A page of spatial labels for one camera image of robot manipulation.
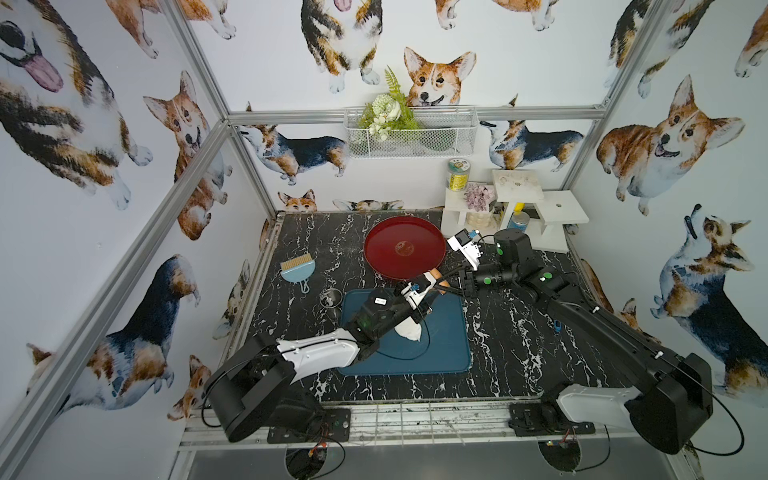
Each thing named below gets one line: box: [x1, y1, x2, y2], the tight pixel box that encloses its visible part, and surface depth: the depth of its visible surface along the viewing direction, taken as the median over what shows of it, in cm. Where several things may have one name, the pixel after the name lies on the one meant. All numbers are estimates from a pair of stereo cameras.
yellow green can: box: [447, 158, 471, 192], surface depth 106 cm
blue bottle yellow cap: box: [508, 202, 530, 232], surface depth 111 cm
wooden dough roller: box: [430, 268, 451, 296], surface depth 71 cm
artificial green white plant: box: [358, 65, 421, 142], surface depth 82 cm
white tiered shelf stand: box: [440, 169, 590, 252], surface depth 104 cm
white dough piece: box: [394, 316, 422, 341], surface depth 90 cm
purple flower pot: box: [464, 183, 496, 229], surface depth 100 cm
